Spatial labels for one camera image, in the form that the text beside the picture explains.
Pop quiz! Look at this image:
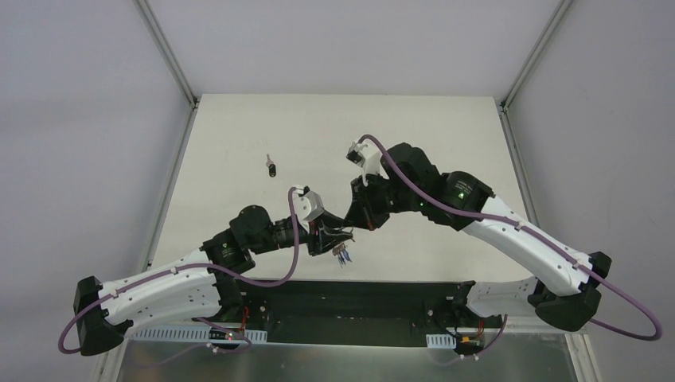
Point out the key with black head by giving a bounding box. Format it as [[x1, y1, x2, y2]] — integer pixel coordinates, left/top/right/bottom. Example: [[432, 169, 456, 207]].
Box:
[[266, 154, 277, 177]]

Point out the silver metal binder keyring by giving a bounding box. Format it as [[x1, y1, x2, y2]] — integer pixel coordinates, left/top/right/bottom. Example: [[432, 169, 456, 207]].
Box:
[[322, 228, 353, 255]]

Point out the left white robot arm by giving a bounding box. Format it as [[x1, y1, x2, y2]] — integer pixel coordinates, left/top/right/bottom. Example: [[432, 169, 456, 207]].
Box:
[[58, 197, 353, 357]]

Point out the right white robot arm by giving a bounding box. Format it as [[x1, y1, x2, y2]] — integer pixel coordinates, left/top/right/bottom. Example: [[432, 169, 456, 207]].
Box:
[[345, 142, 611, 332]]

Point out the left white controller board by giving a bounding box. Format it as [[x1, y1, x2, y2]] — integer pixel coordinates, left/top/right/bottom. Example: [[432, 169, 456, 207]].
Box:
[[132, 325, 267, 344]]

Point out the white controller board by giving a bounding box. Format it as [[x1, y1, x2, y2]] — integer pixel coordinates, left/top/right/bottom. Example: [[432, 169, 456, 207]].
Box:
[[425, 334, 484, 356], [132, 325, 267, 344]]

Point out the right white controller board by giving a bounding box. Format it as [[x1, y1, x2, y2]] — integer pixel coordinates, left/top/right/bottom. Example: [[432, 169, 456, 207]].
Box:
[[425, 334, 484, 356]]

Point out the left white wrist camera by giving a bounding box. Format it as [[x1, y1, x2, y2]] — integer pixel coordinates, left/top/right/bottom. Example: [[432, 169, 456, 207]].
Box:
[[291, 186, 325, 223]]

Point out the black metal base rail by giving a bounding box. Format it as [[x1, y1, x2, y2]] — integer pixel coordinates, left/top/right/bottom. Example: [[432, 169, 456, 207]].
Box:
[[207, 280, 502, 347]]

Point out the right aluminium frame post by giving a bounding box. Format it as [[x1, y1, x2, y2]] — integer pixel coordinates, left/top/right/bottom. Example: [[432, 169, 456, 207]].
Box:
[[499, 0, 576, 113]]

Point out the aluminium frame post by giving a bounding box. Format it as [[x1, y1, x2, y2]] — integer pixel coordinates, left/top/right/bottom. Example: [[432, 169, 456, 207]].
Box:
[[499, 0, 576, 113], [133, 0, 199, 110]]

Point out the left aluminium frame post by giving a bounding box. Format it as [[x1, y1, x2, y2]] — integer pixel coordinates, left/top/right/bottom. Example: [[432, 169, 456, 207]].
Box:
[[133, 0, 199, 110]]

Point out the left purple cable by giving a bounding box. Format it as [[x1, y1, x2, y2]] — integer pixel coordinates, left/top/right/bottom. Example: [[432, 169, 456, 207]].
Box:
[[57, 186, 302, 355]]

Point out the purple cable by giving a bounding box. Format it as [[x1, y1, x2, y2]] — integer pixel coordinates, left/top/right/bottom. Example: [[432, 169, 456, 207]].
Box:
[[57, 186, 302, 355], [357, 134, 663, 364]]

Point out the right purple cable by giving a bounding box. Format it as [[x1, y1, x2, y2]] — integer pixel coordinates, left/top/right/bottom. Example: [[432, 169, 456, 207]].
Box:
[[357, 134, 663, 364]]

